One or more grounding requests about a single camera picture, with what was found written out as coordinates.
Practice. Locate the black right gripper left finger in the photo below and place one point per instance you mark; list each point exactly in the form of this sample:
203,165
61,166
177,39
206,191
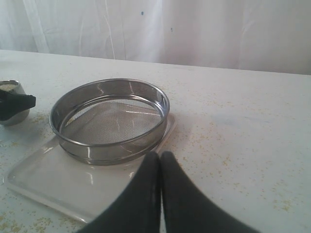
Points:
137,209

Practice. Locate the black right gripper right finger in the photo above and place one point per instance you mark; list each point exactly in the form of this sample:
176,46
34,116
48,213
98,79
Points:
187,209

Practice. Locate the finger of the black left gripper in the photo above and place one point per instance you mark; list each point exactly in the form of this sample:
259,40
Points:
12,104

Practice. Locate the stainless steel cup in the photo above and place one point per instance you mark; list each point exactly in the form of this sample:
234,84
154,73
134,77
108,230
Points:
15,87

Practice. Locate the round steel mesh sieve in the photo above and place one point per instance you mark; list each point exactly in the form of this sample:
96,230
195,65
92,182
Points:
111,121

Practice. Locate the white rectangular plastic tray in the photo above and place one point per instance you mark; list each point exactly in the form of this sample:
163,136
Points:
51,177

